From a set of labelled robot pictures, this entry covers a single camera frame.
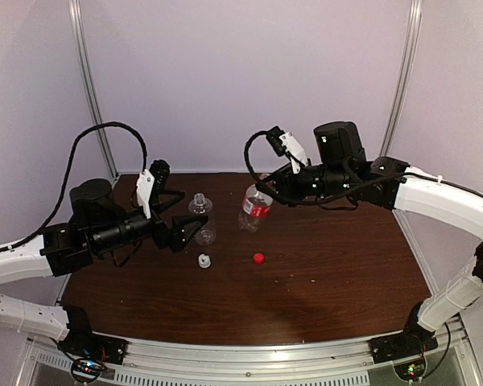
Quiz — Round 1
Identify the red label soda bottle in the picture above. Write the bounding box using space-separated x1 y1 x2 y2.
238 184 273 232

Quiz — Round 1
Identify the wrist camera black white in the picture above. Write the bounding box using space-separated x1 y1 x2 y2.
266 126 311 175
135 159 170 220

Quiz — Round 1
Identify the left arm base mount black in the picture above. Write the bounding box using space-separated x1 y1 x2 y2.
57 331 128 365

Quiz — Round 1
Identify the red soda bottle cap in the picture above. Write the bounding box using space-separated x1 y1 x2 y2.
253 253 266 265

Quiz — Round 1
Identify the aluminium frame post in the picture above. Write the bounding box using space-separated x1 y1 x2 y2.
68 0 118 179
380 0 423 156

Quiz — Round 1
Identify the round circuit board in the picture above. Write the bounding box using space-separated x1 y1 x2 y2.
393 356 427 383
70 358 107 384

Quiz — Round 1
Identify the white bottle cap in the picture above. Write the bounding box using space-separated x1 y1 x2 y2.
197 253 212 269

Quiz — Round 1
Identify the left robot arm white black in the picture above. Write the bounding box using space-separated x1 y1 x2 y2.
0 179 208 357

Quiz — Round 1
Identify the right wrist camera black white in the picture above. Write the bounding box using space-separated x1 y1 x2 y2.
266 126 311 175

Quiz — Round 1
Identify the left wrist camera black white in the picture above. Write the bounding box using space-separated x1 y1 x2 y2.
135 159 170 220

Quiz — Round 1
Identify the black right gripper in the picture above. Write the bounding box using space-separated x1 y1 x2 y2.
255 162 353 207

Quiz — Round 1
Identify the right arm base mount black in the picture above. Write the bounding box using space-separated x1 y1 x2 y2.
369 332 438 364

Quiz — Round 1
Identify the left round circuit board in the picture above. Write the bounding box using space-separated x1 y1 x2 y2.
70 358 107 384

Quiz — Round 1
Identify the aluminium front rail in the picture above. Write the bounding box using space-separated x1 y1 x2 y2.
23 317 476 386

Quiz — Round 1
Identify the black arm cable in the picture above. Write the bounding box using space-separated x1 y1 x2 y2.
243 129 407 210
0 121 149 258

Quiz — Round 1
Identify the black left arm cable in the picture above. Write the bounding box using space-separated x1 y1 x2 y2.
0 121 149 258

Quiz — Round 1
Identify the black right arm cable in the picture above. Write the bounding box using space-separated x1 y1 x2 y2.
243 129 407 210

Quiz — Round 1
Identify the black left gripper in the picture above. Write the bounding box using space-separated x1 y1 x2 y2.
90 187 208 254

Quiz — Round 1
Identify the clear plastic bottle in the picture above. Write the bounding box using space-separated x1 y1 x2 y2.
188 192 217 246

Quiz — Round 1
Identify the right aluminium frame post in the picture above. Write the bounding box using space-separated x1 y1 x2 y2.
380 0 423 156

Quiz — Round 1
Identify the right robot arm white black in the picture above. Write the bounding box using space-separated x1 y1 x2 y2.
251 121 483 355

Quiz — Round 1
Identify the left aluminium frame post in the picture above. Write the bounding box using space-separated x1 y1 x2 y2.
68 0 118 179

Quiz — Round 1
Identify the right round circuit board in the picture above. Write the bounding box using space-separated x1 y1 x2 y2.
393 356 427 383

